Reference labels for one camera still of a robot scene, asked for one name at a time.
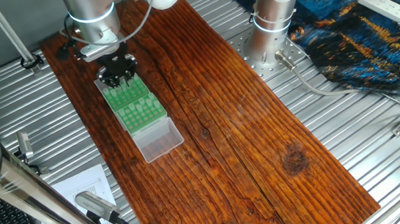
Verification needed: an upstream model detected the clear box with green rack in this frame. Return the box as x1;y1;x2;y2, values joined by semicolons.
112;90;187;168
92;67;152;115

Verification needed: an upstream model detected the white power strip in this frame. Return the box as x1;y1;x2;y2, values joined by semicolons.
357;0;400;27

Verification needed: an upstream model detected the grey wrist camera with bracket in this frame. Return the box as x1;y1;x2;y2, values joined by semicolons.
78;38;122;64

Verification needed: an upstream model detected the black cable loop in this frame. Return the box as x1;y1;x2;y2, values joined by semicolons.
19;52;45;71

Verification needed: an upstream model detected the steel frame bar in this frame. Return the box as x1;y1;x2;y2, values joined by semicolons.
0;111;125;224

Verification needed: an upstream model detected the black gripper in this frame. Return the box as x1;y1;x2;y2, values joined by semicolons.
95;48;141;91

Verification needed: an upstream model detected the black cable plug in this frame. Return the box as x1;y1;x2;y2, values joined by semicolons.
53;43;73;63

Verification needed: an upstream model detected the small grey camera on clamp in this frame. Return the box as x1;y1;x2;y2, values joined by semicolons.
16;130;36;162

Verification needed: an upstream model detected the printed white paper sheet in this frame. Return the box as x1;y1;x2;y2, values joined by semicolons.
36;161;129;224

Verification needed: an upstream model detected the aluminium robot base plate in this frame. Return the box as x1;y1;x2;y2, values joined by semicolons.
229;24;312;86

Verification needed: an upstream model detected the silver camera with black cable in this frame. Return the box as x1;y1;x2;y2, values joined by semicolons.
74;187;129;224

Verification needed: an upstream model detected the brown wooden board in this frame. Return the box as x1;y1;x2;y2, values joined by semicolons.
35;0;383;224

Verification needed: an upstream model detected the blue painted cloth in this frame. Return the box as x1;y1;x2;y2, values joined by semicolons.
229;0;400;113

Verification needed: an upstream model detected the aluminium post with foot bracket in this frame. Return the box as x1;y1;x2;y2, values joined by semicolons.
0;0;47;79

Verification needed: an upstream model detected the grey base cable with connector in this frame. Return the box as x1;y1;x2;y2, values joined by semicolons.
273;37;400;136

